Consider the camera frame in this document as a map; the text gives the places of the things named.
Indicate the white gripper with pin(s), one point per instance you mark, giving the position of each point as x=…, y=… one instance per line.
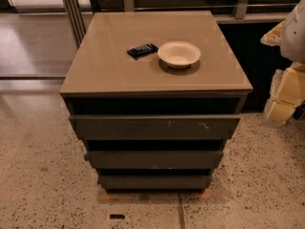
x=294, y=37

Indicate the grey top drawer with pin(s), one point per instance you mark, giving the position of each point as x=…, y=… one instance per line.
x=154, y=127

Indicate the grey drawer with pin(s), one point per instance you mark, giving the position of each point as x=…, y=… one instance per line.
x=154, y=127
x=154, y=159
x=154, y=182

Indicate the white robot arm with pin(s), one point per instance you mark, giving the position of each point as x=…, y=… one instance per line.
x=292, y=45

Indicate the grey drawer cabinet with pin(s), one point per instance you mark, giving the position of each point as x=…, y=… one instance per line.
x=104, y=80

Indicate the grey middle drawer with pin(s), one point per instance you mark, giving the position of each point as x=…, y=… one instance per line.
x=154, y=159

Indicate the grey bottom drawer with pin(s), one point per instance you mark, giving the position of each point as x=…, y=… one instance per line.
x=154, y=182

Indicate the metal railing shelf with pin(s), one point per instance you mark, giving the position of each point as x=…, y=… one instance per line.
x=222, y=7

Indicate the white paper bowl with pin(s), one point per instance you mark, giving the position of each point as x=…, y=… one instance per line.
x=179, y=54

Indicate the black chip bag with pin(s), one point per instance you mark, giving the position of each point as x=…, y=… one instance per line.
x=141, y=51

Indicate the black floor marker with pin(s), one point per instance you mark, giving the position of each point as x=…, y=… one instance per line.
x=117, y=216

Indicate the metal window frame post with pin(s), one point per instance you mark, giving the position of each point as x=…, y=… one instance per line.
x=76, y=20

